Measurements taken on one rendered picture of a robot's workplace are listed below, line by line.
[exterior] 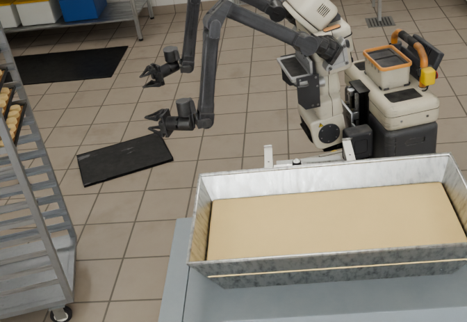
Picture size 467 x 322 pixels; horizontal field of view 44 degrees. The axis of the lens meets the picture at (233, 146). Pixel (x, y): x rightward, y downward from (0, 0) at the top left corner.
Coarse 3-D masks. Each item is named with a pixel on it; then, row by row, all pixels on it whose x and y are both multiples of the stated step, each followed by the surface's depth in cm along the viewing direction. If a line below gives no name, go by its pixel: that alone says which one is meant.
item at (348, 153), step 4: (344, 140) 211; (348, 140) 211; (344, 144) 209; (348, 144) 209; (344, 148) 207; (348, 148) 207; (352, 148) 206; (344, 152) 209; (348, 152) 204; (352, 152) 204; (344, 156) 210; (348, 156) 202; (352, 156) 202; (348, 160) 200
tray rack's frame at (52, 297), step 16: (64, 240) 302; (0, 256) 297; (48, 256) 293; (64, 256) 291; (0, 272) 287; (48, 272) 282; (64, 272) 281; (0, 288) 277; (48, 288) 273; (0, 304) 268; (16, 304) 267; (32, 304) 265; (48, 304) 265; (64, 304) 267
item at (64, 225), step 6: (66, 222) 298; (36, 228) 296; (48, 228) 297; (54, 228) 298; (60, 228) 298; (66, 228) 297; (6, 234) 294; (12, 234) 295; (18, 234) 296; (24, 234) 296; (30, 234) 296; (0, 240) 295; (6, 240) 295
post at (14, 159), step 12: (0, 108) 215; (0, 120) 215; (0, 132) 217; (12, 144) 221; (12, 156) 223; (24, 180) 230; (24, 192) 232; (36, 204) 238; (36, 216) 239; (48, 240) 247; (48, 252) 250; (60, 264) 257; (60, 276) 258; (72, 300) 267
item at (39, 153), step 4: (24, 152) 273; (28, 152) 273; (32, 152) 274; (36, 152) 274; (40, 152) 274; (44, 152) 275; (4, 156) 272; (20, 156) 274; (24, 156) 274; (28, 156) 274; (32, 156) 274; (36, 156) 273; (40, 156) 273; (0, 160) 272; (4, 160) 273; (8, 160) 273; (24, 160) 272; (0, 164) 272; (4, 164) 271
